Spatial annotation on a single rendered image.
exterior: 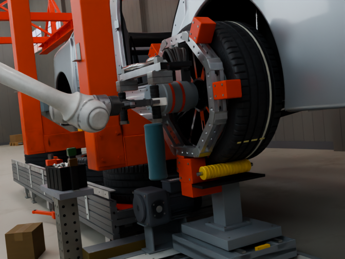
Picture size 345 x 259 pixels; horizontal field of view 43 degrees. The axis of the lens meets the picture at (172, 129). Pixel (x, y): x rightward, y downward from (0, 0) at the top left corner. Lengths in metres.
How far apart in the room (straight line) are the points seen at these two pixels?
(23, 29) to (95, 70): 2.02
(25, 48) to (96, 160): 2.13
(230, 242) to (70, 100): 0.93
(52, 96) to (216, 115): 0.67
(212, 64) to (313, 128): 5.29
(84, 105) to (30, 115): 2.76
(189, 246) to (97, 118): 0.98
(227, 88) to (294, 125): 5.56
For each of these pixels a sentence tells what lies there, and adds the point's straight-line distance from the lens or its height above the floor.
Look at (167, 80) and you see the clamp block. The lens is 1.74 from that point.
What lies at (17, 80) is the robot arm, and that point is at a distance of 1.45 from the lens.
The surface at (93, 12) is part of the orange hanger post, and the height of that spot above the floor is 1.32.
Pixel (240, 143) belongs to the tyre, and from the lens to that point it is 1.85.
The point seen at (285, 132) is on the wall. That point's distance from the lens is 7.36.
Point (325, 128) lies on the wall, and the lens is 6.84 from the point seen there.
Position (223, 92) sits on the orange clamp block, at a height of 0.84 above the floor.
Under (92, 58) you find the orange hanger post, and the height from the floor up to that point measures 1.09.
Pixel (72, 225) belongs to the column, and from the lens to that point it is 2.41.
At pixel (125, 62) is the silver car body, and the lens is 3.27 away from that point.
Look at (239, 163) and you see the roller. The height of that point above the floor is 0.53.
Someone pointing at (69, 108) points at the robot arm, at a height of 0.83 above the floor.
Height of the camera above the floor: 0.79
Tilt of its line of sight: 2 degrees down
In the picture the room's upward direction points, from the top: 6 degrees counter-clockwise
